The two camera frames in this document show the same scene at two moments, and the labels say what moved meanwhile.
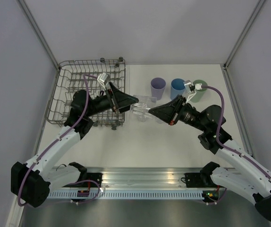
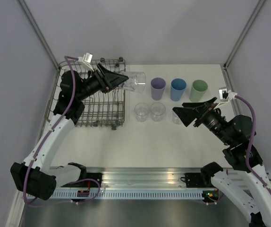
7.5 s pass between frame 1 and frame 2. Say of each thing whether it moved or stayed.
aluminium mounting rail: stayed
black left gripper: moved
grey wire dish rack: stayed
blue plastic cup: stayed
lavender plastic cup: stayed
